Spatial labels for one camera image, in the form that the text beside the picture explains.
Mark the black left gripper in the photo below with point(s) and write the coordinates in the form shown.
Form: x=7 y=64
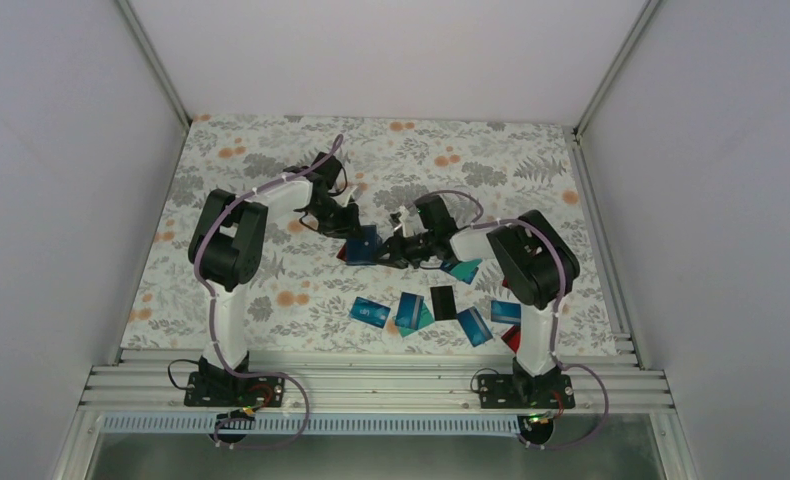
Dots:
x=346 y=227

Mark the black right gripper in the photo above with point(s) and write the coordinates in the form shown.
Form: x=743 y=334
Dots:
x=397 y=252

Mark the blue denim card holder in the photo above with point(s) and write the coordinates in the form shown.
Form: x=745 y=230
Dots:
x=362 y=251

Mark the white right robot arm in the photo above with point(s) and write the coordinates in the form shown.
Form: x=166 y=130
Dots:
x=538 y=266

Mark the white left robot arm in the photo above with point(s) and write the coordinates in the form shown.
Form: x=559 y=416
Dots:
x=227 y=245

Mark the blue card under teal card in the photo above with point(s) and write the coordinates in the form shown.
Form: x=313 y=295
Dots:
x=449 y=267

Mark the blue striped card pile centre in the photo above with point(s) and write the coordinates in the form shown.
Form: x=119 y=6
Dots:
x=409 y=312

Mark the teal green card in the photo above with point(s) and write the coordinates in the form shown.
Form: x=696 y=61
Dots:
x=465 y=272

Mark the blue card with logo centre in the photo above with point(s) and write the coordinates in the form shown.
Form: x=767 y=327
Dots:
x=369 y=312

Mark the teal card in pile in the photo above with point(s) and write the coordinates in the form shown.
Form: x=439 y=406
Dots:
x=425 y=319

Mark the blue card right of pile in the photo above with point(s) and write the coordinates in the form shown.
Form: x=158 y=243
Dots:
x=474 y=326

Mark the blue card lower right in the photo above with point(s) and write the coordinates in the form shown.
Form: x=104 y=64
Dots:
x=505 y=312

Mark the red card lower right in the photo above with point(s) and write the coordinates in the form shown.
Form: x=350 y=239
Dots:
x=511 y=338

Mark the floral patterned table mat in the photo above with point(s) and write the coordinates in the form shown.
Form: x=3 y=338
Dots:
x=299 y=301

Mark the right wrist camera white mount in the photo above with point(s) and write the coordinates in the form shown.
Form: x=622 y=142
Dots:
x=399 y=221

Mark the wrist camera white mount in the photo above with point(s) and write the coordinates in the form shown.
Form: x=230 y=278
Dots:
x=399 y=221
x=347 y=196

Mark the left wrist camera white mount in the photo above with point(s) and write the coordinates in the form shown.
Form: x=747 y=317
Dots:
x=347 y=196

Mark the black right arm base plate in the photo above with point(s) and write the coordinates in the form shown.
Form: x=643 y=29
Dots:
x=507 y=391

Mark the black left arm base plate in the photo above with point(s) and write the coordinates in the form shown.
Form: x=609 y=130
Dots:
x=224 y=390

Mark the grey slotted cable duct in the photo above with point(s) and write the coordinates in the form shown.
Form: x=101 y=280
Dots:
x=285 y=424

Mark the aluminium rail frame front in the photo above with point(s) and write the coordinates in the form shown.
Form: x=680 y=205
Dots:
x=372 y=383

